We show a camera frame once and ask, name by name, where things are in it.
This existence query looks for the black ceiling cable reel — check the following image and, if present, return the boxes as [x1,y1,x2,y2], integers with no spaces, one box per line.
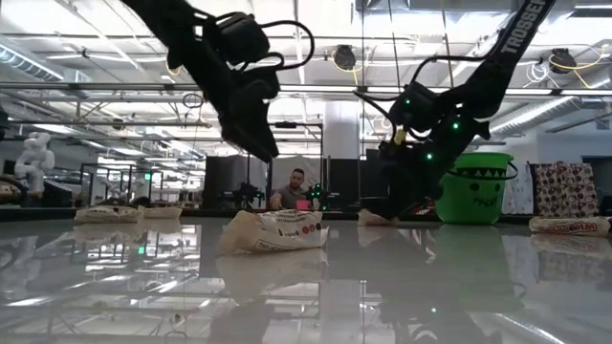
[332,44,359,73]
[548,47,578,75]

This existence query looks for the long ceiling light bar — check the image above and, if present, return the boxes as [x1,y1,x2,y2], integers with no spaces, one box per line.
[0,83,612,97]

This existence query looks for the silver ventilation duct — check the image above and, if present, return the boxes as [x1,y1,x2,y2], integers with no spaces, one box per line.
[492,78,612,142]

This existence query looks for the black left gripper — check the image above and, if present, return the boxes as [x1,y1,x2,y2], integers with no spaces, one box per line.
[190,23,283,163]

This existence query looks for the black left camera cable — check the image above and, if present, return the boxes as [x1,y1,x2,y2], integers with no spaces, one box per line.
[238,18,317,73]

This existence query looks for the person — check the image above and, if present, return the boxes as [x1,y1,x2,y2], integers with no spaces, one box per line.
[268,167,312,211]

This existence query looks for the black right camera cable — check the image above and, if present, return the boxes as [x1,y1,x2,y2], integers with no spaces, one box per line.
[353,53,487,144]

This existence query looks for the black curtain panel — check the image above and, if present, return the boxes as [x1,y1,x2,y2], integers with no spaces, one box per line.
[204,155,269,210]

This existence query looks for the black background rig frame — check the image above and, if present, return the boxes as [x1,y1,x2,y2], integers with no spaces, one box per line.
[274,121,325,211]

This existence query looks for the green plastic bucket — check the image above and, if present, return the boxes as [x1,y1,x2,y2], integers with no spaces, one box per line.
[434,151,519,226]

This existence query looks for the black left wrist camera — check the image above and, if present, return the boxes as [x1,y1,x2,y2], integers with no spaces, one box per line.
[214,11,272,66]

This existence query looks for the black partition panel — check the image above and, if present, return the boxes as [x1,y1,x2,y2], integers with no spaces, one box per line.
[324,159,362,207]

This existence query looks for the black hanging cable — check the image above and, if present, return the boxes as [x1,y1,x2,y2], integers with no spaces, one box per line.
[385,0,402,83]

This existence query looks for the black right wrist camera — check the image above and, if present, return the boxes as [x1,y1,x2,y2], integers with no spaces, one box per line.
[389,80,439,144]

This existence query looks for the polka dot patterned cloth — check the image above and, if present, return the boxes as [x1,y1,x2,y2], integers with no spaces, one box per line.
[528,161,600,216]

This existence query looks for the white robot figure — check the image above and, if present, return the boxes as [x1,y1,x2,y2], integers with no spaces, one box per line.
[13,132,56,195]

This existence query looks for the white building column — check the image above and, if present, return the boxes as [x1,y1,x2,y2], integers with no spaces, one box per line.
[323,99,361,161]

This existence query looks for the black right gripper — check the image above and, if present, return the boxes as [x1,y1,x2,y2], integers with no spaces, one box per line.
[380,102,492,220]

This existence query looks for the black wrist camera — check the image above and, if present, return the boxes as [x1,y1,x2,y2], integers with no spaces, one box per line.
[214,11,272,66]
[389,80,439,144]

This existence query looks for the black camera cable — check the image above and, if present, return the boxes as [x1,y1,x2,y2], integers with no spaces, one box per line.
[353,53,487,144]
[238,18,317,73]

